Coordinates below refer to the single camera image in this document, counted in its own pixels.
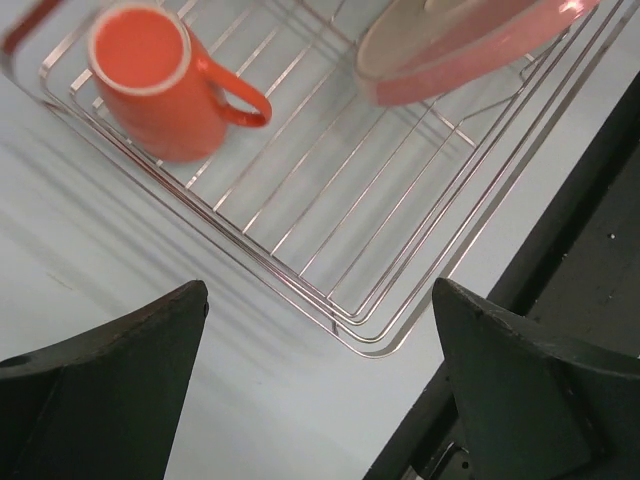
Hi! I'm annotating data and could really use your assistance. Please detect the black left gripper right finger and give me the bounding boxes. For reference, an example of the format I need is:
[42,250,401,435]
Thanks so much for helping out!
[432,278,639,479]

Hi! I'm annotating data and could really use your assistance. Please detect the pink beige leaf plate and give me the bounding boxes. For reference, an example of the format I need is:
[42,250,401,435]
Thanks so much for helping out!
[354,0,597,107]

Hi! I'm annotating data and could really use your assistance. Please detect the metal wire dish rack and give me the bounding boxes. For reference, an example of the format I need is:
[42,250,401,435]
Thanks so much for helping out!
[1,1,639,359]

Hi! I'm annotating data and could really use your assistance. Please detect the orange mug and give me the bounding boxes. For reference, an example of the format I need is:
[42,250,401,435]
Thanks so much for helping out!
[87,1,272,163]

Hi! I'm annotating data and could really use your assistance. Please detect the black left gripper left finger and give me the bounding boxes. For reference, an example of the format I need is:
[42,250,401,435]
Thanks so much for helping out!
[1,280,208,479]

